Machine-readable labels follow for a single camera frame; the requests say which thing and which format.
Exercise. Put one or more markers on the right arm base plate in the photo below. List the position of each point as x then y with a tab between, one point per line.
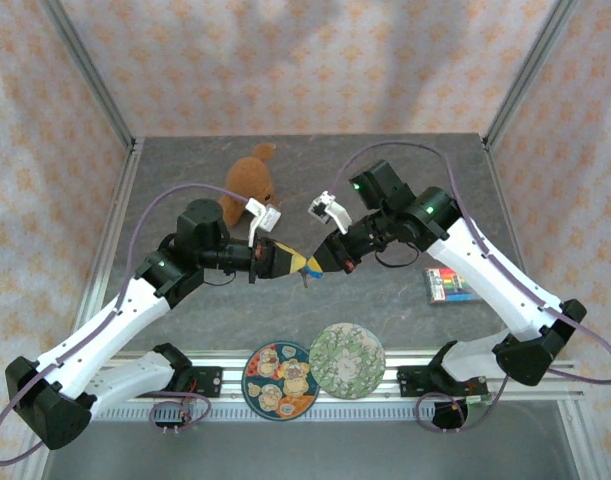
415	381

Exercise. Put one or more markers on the left aluminium side rail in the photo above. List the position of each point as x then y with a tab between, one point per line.
110	240

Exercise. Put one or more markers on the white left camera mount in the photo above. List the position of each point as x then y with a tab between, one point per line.
253	227

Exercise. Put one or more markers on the aluminium side rail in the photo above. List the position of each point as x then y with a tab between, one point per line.
110	240
502	200

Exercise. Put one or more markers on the small green circuit board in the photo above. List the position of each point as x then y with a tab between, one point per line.
479	400

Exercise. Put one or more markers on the right aluminium side rail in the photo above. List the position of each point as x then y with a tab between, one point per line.
502	200

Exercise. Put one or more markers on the aluminium frame post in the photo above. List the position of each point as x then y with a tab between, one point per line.
92	75
527	75

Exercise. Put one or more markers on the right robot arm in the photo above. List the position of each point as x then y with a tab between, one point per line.
500	280

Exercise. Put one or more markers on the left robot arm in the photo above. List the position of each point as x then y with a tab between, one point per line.
100	330

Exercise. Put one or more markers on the blue cartoon coaster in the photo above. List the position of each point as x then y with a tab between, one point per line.
280	382

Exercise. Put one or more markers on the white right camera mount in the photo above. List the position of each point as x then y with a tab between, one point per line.
341	216

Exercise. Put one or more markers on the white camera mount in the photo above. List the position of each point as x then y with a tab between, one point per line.
341	216
253	227

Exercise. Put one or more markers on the left aluminium frame post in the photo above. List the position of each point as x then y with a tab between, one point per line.
92	75

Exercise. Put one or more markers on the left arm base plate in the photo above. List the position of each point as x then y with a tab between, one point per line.
207	382

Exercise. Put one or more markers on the brown plush toy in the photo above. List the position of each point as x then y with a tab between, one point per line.
247	175

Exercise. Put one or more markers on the right aluminium frame post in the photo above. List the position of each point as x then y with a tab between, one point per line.
527	75

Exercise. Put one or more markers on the crayon box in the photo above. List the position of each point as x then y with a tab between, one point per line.
450	286

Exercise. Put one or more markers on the green floral coaster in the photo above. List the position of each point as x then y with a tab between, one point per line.
347	360

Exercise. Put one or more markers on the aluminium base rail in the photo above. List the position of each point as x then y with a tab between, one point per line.
232	380

